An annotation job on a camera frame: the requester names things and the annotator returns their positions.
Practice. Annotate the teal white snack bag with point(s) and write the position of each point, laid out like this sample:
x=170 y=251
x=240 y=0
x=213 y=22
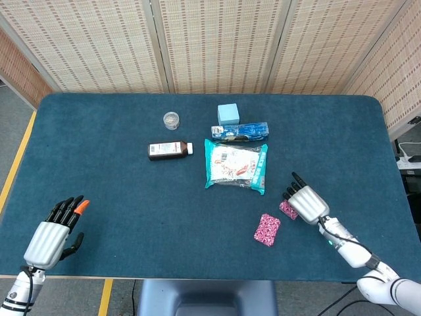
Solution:
x=230 y=164

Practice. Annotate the yellow floor tape line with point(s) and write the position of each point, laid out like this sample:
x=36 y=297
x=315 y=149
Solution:
x=106 y=296
x=18 y=161

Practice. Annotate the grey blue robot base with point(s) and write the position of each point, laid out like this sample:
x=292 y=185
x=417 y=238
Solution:
x=207 y=296

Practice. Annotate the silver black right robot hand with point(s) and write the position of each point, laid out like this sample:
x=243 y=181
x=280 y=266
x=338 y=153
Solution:
x=309 y=204

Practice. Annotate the light blue cube box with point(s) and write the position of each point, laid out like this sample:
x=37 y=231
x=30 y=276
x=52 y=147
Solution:
x=228 y=114

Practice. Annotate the woven bamboo screen panel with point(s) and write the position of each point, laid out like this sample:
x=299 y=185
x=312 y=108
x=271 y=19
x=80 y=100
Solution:
x=92 y=46
x=19 y=72
x=217 y=46
x=394 y=82
x=329 y=46

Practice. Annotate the white power strip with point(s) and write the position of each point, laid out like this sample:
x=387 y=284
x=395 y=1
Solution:
x=409 y=163

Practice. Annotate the small clear plastic jar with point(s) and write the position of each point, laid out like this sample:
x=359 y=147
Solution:
x=171 y=120

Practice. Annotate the long blue carton box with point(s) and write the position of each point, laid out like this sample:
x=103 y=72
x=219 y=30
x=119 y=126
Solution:
x=250 y=131

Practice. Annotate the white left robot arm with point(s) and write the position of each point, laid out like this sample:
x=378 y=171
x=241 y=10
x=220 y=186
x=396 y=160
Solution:
x=18 y=291

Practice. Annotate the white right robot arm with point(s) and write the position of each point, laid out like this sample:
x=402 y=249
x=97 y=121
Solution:
x=356 y=255

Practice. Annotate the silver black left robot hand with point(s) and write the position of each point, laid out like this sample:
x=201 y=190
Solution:
x=46 y=243

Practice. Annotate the teal felt table cover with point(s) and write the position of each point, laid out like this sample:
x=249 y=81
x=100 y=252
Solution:
x=131 y=204

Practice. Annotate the brown bottle white cap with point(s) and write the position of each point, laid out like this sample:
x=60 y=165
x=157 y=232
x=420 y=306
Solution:
x=166 y=150

